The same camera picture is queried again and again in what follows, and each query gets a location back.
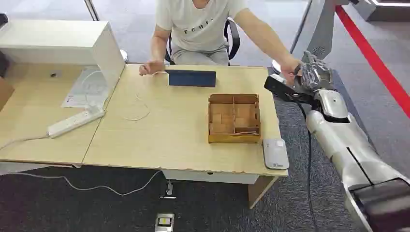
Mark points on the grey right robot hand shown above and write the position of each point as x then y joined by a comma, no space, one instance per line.
315,75

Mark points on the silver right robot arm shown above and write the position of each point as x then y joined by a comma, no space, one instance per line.
349,150

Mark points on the person's left hand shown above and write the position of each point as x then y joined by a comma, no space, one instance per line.
290,69

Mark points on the person's hand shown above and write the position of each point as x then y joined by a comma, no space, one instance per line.
290,69
151,68

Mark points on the grey white pillar stand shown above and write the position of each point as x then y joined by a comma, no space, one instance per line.
315,27

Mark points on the black office chair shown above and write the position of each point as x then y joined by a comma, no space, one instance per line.
234,36

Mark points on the wooden compartment box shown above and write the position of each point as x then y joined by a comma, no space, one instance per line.
234,118

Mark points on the dark blue flat stand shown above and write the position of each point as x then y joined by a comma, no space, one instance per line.
192,78

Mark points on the person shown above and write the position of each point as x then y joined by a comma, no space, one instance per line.
198,28

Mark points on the pale wooden desk with drawer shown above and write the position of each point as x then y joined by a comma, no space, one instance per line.
179,128

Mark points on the person's right hand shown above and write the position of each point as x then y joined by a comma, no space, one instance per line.
151,68

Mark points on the silver foot pedal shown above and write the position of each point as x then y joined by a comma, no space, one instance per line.
164,222

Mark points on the printed paper sheet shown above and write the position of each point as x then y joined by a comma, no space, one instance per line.
85,89

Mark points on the white power strip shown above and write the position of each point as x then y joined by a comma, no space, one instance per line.
76,121

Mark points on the white desk partition shelf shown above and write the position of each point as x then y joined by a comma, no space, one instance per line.
61,41

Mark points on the pale wooden side desk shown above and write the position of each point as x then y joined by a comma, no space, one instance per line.
35,128

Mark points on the brown cardboard box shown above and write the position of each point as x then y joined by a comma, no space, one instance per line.
5,93

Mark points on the small metal floor bracket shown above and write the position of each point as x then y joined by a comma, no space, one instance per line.
168,190

